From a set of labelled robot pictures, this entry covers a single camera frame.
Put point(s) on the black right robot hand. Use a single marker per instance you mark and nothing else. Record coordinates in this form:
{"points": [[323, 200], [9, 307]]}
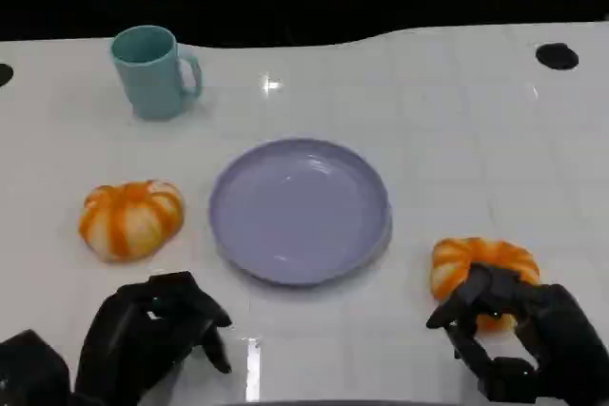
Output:
{"points": [[561, 330]]}

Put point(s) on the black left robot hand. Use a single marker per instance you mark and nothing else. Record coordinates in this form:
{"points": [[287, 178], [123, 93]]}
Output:
{"points": [[128, 334]]}

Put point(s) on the orange and white toy bread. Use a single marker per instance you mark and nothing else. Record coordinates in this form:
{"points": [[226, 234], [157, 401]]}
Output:
{"points": [[128, 220], [457, 254]]}

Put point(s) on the lilac plate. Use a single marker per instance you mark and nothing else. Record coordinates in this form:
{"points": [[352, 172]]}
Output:
{"points": [[297, 211]]}

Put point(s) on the pale green mug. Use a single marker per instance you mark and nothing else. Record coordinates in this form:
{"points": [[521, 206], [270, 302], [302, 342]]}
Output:
{"points": [[150, 78]]}

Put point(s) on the black table grommet hole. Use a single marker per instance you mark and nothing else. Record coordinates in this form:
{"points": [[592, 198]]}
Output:
{"points": [[556, 56], [5, 75]]}

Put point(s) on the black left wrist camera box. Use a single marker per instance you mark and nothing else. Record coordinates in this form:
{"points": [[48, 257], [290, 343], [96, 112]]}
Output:
{"points": [[28, 370]]}

